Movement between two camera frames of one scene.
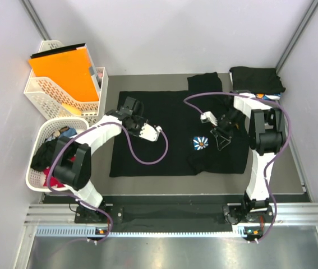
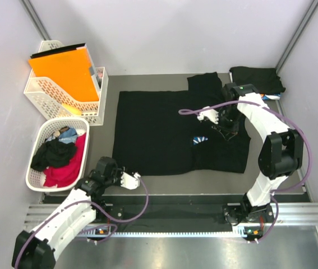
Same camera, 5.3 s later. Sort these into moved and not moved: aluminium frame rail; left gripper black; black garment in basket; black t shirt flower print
Moved: left gripper black
Not moved: black garment in basket; black t shirt flower print; aluminium frame rail
